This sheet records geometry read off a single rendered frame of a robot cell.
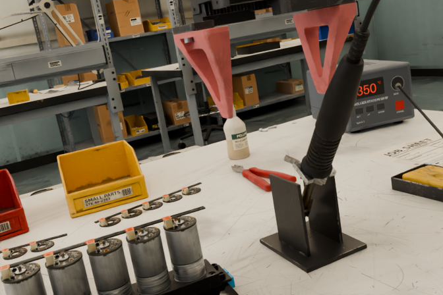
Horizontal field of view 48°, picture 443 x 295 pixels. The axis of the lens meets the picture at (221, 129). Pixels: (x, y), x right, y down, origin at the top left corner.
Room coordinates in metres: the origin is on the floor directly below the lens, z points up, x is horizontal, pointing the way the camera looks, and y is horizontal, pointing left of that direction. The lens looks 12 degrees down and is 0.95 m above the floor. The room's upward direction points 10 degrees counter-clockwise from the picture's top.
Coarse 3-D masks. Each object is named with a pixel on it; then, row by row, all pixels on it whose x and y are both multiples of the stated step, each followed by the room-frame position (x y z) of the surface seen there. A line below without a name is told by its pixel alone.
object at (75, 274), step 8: (80, 264) 0.31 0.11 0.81; (48, 272) 0.31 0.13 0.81; (56, 272) 0.31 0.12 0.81; (64, 272) 0.31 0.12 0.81; (72, 272) 0.31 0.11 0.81; (80, 272) 0.31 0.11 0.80; (56, 280) 0.31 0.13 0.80; (64, 280) 0.31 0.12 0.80; (72, 280) 0.31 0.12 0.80; (80, 280) 0.31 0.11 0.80; (56, 288) 0.31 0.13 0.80; (64, 288) 0.31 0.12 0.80; (72, 288) 0.31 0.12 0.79; (80, 288) 0.31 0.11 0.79; (88, 288) 0.32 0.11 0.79
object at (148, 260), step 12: (156, 240) 0.33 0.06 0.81; (132, 252) 0.33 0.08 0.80; (144, 252) 0.32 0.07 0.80; (156, 252) 0.33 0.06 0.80; (144, 264) 0.32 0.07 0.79; (156, 264) 0.33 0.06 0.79; (144, 276) 0.32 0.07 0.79; (156, 276) 0.33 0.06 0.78; (168, 276) 0.33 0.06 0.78; (144, 288) 0.32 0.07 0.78; (156, 288) 0.32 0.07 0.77
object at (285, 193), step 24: (288, 192) 0.39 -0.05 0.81; (312, 192) 0.41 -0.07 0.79; (336, 192) 0.39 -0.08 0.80; (288, 216) 0.39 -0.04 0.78; (312, 216) 0.42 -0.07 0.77; (336, 216) 0.39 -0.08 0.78; (264, 240) 0.42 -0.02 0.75; (288, 240) 0.40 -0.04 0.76; (312, 240) 0.40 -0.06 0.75; (336, 240) 0.39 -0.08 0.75; (312, 264) 0.36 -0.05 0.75
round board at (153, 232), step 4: (144, 228) 0.35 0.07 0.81; (148, 228) 0.34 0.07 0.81; (152, 228) 0.34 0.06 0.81; (156, 228) 0.34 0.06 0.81; (136, 232) 0.34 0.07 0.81; (148, 232) 0.34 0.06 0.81; (152, 232) 0.34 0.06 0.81; (156, 232) 0.33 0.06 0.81; (136, 236) 0.33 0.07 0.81; (140, 236) 0.33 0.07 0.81; (144, 236) 0.33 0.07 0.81; (148, 236) 0.33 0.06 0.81; (152, 236) 0.33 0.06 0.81; (156, 236) 0.33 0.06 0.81; (128, 240) 0.33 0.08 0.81; (132, 240) 0.33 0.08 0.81; (136, 240) 0.33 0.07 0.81; (140, 240) 0.32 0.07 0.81; (144, 240) 0.32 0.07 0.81; (148, 240) 0.32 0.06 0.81
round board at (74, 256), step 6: (66, 252) 0.33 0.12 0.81; (72, 252) 0.33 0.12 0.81; (78, 252) 0.32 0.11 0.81; (54, 258) 0.32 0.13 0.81; (72, 258) 0.31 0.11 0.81; (78, 258) 0.31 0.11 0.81; (54, 264) 0.31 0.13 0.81; (60, 264) 0.31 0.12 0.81; (66, 264) 0.31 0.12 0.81; (72, 264) 0.31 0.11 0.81
